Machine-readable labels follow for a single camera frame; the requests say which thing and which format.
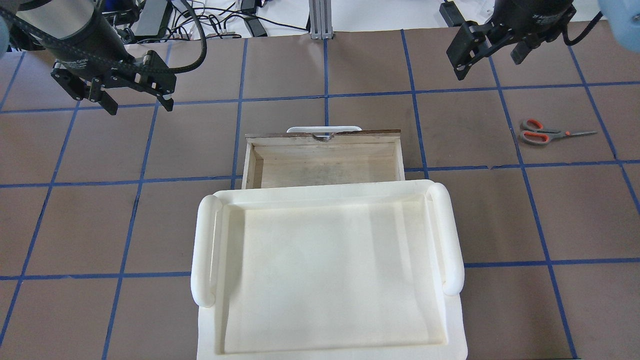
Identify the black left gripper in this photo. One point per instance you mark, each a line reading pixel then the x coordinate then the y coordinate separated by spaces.
pixel 89 46

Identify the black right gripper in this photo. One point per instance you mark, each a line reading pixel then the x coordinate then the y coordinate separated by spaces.
pixel 529 11

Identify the grey orange scissors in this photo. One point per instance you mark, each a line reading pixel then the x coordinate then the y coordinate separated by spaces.
pixel 533 132

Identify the light wooden drawer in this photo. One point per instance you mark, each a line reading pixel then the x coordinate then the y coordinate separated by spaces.
pixel 319 155

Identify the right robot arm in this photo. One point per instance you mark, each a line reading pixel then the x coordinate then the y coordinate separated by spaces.
pixel 622 16

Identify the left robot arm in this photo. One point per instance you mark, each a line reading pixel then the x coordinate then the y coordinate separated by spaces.
pixel 90 57

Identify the black power adapter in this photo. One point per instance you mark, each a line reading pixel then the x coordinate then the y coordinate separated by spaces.
pixel 451 14

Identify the white plastic tray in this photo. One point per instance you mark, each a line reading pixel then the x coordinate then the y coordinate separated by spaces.
pixel 364 271

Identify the aluminium frame post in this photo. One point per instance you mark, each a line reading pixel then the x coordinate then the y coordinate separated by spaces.
pixel 320 17

